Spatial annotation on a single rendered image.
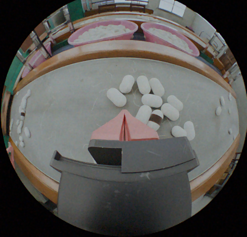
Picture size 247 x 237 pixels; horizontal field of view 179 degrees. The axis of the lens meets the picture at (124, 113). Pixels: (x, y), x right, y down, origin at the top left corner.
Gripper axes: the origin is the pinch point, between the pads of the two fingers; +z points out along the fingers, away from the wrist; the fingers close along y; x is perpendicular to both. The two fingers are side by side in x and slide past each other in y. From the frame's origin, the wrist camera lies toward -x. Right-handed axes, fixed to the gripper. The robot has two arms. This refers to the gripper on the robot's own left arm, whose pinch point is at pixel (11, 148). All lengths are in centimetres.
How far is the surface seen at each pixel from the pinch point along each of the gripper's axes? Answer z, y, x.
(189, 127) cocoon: 12, -49, -3
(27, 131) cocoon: 10.2, -9.6, -0.5
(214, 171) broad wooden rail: 0, -66, 8
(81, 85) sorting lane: 19.9, -28.9, -6.6
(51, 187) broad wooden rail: -0.6, -19.5, 7.7
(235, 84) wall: 122, -475, -65
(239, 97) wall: 81, -480, -30
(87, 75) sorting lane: 21.8, -29.6, -8.2
